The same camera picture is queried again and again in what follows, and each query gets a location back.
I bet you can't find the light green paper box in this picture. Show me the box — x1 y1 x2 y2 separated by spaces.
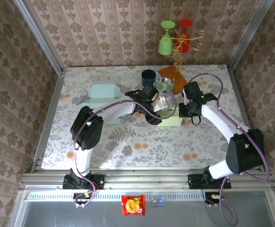
156 106 183 127

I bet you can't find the light blue paper box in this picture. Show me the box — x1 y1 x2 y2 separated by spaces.
80 81 122 125

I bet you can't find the green patterned bowl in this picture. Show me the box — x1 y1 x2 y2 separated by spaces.
153 77 175 95

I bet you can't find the dark blue cup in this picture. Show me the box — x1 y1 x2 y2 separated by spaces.
141 69 157 87

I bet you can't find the green wine glass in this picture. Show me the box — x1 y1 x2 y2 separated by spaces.
158 20 176 56

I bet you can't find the red wine glass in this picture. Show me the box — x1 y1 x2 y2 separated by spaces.
175 18 194 54

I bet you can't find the red snack packet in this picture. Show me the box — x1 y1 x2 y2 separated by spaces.
121 194 145 217

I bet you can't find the gold wire glass stand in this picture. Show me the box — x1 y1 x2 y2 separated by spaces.
158 29 206 96

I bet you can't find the aluminium extrusion frame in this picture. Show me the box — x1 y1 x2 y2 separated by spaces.
9 0 275 227

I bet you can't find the black cable connector block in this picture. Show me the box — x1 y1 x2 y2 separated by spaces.
73 192 93 205
204 192 223 205

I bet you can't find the white slotted cable duct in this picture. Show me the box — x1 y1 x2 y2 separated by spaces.
28 192 208 201

